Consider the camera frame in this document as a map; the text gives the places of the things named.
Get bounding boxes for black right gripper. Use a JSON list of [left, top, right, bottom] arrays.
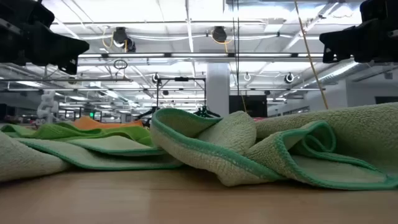
[[319, 0, 398, 64]]

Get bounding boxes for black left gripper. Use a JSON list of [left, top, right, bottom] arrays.
[[0, 0, 90, 76]]

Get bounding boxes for pale green microfiber towel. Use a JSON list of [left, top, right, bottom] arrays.
[[0, 132, 72, 183]]

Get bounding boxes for pale green tagged towel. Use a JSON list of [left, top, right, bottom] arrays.
[[0, 102, 398, 191]]

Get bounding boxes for orange microfiber towel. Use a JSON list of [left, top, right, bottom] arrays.
[[72, 116, 144, 131]]

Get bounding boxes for white background robot figure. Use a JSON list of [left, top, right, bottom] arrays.
[[36, 90, 60, 121]]

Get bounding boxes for black perforated computer case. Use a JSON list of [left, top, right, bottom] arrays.
[[229, 95, 268, 118]]

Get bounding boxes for white building pillar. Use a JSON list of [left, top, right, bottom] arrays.
[[206, 62, 230, 118]]

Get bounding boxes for long white light bar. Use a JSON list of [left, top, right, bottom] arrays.
[[77, 52, 355, 60]]

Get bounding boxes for yellow hanging cable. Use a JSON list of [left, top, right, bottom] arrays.
[[293, 0, 330, 110]]

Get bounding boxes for black ceiling cord reel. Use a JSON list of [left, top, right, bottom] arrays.
[[211, 26, 228, 44], [111, 26, 137, 53]]

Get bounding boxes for black background frame stand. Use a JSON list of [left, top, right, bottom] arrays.
[[156, 76, 207, 118]]

